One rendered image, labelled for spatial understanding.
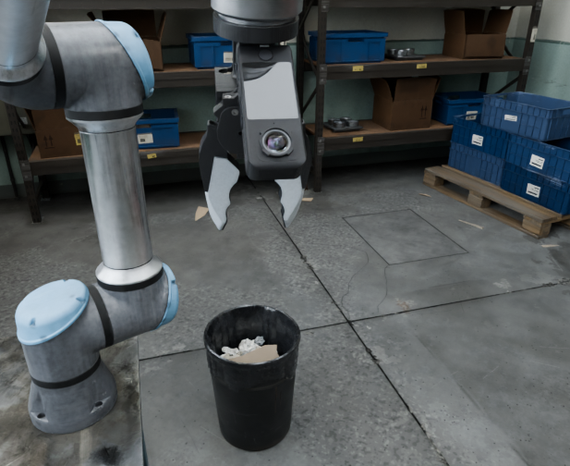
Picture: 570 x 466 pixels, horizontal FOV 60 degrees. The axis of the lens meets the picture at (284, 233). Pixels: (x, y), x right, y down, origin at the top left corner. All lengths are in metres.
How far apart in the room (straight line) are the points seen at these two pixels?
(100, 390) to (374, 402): 1.37
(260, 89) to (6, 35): 0.32
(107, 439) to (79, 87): 0.57
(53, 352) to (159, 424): 1.22
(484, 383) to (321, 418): 0.73
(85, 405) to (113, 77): 0.55
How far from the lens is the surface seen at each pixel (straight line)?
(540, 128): 3.87
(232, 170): 0.47
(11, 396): 1.11
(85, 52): 0.77
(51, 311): 0.88
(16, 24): 0.61
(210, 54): 3.78
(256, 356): 1.78
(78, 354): 0.92
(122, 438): 0.95
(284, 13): 0.42
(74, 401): 0.96
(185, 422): 2.07
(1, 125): 4.17
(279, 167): 0.37
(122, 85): 0.79
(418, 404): 2.17
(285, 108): 0.40
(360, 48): 4.12
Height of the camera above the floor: 1.48
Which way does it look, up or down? 26 degrees down
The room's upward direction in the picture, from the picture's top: straight up
